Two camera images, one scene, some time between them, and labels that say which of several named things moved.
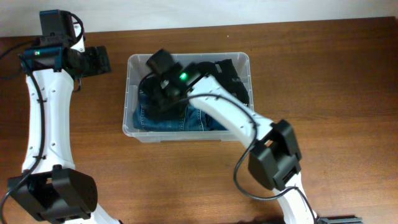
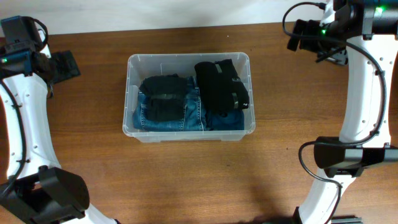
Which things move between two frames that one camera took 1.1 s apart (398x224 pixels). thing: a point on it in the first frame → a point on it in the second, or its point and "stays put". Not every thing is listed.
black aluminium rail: x=339 y=220 stays put
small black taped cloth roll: x=154 y=104 stays put
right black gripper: x=165 y=101 → x=303 y=45
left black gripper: x=95 y=67 → x=66 y=66
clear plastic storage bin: x=232 y=72 stays put
